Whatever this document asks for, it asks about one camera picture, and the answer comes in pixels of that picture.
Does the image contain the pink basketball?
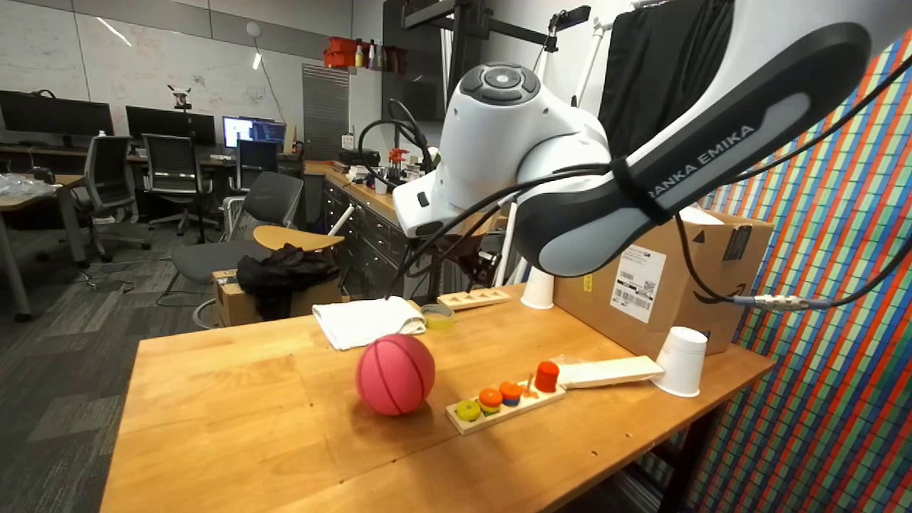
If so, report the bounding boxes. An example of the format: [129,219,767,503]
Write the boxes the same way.
[353,332,440,420]

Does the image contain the wooden slotted block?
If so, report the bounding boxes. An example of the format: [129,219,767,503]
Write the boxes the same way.
[434,285,512,316]

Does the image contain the white paper cup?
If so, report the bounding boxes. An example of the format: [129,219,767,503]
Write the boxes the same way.
[518,265,559,313]
[653,325,712,399]

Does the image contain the white folded towel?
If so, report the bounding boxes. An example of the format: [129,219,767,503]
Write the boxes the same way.
[310,295,430,353]

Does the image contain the tall red peg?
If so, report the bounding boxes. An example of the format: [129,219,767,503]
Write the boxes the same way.
[532,359,562,396]

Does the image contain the black bag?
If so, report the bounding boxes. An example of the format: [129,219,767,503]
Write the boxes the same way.
[234,242,343,322]

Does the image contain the white wooden plank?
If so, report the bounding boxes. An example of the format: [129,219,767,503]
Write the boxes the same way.
[555,353,668,393]

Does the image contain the grey chair with wooden tablet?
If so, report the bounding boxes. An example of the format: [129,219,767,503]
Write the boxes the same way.
[169,169,347,289]

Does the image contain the grey metal panel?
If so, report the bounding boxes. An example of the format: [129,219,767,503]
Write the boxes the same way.
[300,62,350,161]

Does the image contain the small cardboard box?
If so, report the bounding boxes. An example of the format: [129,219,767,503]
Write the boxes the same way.
[209,268,350,329]

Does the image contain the orange box on shelf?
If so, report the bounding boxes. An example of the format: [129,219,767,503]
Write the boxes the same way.
[321,38,358,72]

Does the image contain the monitor with blue screen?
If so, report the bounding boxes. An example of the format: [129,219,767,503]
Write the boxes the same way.
[223,115,287,152]

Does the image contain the large cardboard box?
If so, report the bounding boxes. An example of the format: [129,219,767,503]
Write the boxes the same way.
[552,202,774,359]

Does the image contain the white plastic bag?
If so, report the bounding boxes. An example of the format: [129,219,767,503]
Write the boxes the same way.
[678,202,726,228]

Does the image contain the black hanging curtain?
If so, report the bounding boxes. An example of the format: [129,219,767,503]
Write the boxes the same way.
[595,0,739,161]

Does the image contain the black mesh office chair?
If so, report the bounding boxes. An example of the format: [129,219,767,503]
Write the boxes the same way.
[139,132,223,246]
[79,132,153,265]

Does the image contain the wide black monitor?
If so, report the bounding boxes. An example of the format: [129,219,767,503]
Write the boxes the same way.
[0,89,116,152]

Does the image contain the office desk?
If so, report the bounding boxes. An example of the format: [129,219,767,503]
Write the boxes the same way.
[0,169,92,322]

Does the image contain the black wall panel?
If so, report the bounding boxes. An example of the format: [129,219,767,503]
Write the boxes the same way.
[378,0,450,124]

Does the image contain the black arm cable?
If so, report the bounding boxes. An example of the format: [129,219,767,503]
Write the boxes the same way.
[353,51,912,313]

